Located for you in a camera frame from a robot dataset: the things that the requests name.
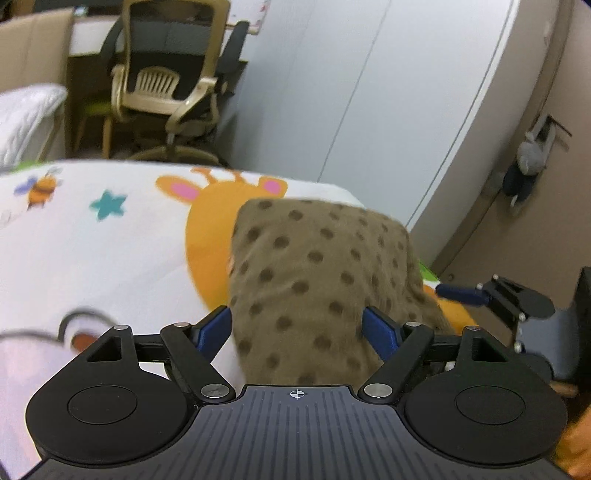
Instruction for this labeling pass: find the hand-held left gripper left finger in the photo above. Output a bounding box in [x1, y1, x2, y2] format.
[87, 305, 236, 403]

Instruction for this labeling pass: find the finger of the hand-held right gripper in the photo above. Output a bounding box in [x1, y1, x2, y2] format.
[436, 274, 556, 320]

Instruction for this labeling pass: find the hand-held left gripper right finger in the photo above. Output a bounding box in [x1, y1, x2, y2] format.
[361, 307, 514, 403]

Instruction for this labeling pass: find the brown polka dot sweater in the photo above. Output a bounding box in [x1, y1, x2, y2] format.
[228, 198, 455, 386]

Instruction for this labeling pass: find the cartoon printed blanket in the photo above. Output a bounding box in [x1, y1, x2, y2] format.
[0, 161, 591, 480]

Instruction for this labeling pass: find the grey plush toy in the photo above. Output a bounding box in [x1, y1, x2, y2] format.
[503, 115, 571, 208]

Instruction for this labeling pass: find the white wardrobe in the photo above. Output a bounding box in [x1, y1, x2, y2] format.
[231, 0, 527, 268]

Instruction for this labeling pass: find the green stool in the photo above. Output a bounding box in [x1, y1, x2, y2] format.
[76, 102, 115, 158]

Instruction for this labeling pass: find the white quilted bed cover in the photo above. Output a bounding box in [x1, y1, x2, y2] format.
[0, 83, 68, 171]

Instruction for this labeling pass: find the beige mesh office chair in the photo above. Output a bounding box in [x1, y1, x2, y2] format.
[99, 0, 250, 167]

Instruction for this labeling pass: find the white desk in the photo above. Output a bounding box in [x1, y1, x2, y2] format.
[69, 18, 122, 57]

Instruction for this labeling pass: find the beige bed headboard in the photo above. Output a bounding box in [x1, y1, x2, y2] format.
[0, 8, 75, 93]

